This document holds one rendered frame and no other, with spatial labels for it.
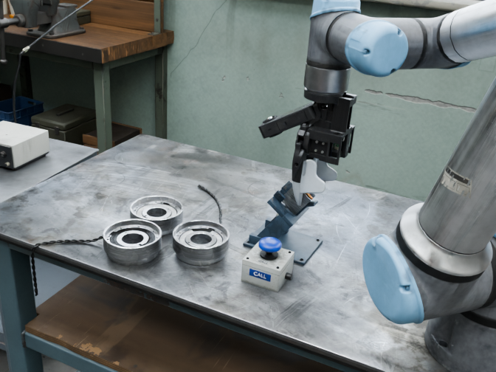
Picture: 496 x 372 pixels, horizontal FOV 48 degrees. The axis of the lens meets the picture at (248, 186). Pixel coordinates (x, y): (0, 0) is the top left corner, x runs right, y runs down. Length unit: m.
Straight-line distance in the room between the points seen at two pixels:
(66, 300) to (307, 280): 0.61
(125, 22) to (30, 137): 1.26
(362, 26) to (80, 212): 0.69
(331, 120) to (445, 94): 1.54
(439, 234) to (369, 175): 1.96
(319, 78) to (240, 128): 1.88
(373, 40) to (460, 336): 0.43
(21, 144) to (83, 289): 0.51
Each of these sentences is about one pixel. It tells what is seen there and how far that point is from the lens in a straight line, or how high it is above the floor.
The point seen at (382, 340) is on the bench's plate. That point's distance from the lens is 0.91.
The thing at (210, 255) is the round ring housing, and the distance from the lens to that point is 1.00.
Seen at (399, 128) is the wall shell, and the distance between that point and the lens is 2.53.
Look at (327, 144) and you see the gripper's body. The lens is 0.96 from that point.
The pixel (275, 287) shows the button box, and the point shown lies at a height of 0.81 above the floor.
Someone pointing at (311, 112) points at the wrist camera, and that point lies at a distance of 0.96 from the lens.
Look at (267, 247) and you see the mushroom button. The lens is 0.94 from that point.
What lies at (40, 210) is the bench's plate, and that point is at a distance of 1.22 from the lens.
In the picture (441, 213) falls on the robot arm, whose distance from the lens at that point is 0.66.
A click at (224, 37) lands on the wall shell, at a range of 2.72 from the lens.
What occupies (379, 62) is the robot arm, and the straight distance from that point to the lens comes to 0.81.
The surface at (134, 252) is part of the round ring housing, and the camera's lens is 1.00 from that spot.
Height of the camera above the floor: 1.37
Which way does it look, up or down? 25 degrees down
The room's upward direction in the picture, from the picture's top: 4 degrees clockwise
